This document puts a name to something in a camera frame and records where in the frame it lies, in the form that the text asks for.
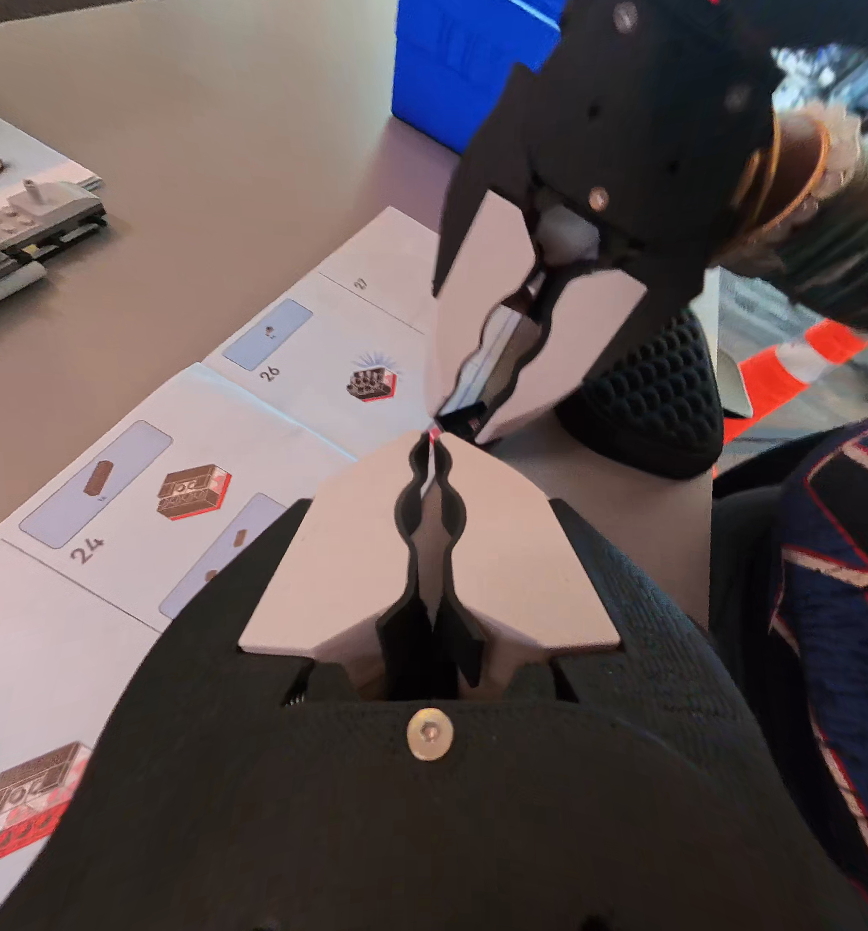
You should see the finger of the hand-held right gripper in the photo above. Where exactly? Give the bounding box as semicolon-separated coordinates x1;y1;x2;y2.
424;191;551;432
474;268;651;446

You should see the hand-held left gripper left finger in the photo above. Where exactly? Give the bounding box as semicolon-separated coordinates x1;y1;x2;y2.
238;429;438;701

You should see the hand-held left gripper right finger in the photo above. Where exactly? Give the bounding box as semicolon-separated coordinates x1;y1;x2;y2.
434;433;622;688

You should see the black red brick assembly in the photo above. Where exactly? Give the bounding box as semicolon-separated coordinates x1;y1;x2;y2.
433;406;495;446

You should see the blue plastic bin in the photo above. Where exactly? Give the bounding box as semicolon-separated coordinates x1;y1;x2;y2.
392;0;566;155

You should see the person's right forearm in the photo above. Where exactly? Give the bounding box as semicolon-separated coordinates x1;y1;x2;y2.
718;145;868;328

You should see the person's right hand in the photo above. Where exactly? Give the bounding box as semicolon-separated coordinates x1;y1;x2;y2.
723;104;866;250

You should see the black cushioned pad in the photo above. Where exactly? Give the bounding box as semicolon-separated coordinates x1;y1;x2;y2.
554;309;726;481

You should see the orange traffic cone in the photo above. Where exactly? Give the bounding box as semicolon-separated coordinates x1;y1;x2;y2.
721;319;868;446

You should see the open instruction booklet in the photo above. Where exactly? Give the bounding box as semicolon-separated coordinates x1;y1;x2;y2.
0;206;479;931

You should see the person's dark blue patterned shirt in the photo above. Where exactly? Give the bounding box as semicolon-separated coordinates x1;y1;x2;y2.
769;407;868;931

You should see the grey red toy truck model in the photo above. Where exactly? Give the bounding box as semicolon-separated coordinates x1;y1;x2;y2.
0;134;109;314

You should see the closed instruction booklet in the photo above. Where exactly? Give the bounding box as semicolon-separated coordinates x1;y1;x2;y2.
0;98;105;219

